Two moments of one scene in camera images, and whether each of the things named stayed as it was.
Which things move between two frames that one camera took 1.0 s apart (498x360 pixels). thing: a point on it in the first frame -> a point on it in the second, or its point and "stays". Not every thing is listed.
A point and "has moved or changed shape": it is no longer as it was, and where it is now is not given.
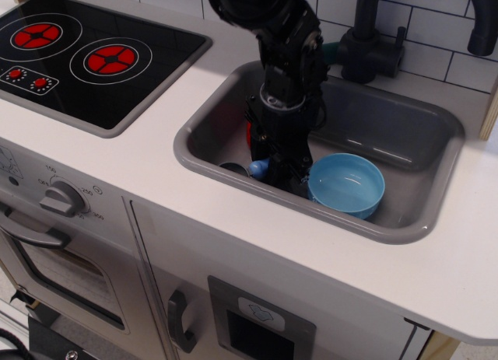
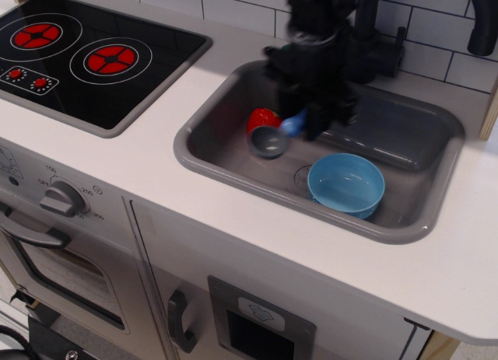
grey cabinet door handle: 184,340 stays
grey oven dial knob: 62,198 stays
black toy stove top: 86,66 stays
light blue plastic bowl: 347,182 stays
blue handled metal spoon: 259,169 has moved or changed shape
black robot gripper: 282,116 -> 310,68
